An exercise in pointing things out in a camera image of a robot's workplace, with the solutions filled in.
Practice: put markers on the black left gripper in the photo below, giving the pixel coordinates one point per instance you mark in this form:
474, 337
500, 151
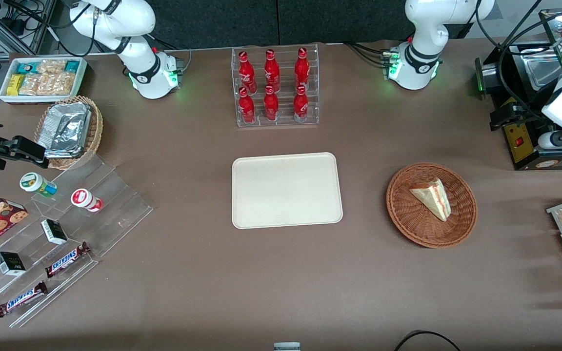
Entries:
528, 110

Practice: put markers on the triangular sandwich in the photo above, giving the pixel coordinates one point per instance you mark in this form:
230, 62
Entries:
432, 197

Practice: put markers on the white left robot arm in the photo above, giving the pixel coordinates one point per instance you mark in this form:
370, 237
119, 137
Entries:
422, 24

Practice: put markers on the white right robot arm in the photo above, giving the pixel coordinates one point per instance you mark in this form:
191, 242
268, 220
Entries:
125, 24

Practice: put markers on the light wicker basket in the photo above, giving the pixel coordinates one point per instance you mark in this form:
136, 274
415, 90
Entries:
94, 131

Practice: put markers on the brown round wicker basket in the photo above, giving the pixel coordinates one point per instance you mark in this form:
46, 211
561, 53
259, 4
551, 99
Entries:
408, 219

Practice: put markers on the beige plastic tray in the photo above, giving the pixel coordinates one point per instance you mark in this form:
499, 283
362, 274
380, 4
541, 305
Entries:
286, 190

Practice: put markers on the green lid yogurt cup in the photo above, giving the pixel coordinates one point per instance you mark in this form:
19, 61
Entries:
34, 184

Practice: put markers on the black hot food display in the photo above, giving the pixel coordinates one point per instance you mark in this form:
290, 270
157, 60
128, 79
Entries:
517, 146

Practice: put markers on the white plastic snack bin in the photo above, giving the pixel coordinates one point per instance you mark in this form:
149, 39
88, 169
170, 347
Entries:
5, 97

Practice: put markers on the red lid yogurt cup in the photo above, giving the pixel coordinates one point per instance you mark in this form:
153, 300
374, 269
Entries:
83, 199

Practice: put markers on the clear rice cracker bag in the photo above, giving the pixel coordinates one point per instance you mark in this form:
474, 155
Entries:
57, 84
30, 84
51, 66

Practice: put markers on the yellow snack packet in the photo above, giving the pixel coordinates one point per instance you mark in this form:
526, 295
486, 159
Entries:
15, 85

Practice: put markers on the small black carton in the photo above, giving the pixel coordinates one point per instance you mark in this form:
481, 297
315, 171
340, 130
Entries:
10, 263
54, 231

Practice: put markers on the teal snack packet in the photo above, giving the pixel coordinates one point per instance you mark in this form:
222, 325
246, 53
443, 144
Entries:
72, 66
28, 67

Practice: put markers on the clear acrylic stepped shelf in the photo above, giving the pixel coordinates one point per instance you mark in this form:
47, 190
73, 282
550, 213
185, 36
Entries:
115, 214

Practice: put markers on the brown Snickers bar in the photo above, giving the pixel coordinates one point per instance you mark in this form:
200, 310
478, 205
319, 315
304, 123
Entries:
66, 260
21, 299

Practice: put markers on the red cola bottle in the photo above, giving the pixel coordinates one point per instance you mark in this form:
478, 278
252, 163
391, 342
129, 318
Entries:
247, 107
301, 105
302, 66
247, 70
271, 105
271, 68

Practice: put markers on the clear acrylic bottle rack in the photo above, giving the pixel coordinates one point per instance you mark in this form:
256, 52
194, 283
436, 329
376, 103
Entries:
283, 119

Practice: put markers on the aluminium frame with power strip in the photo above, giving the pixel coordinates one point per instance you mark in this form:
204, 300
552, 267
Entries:
22, 24

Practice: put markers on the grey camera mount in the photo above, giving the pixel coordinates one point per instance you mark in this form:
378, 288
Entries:
287, 346

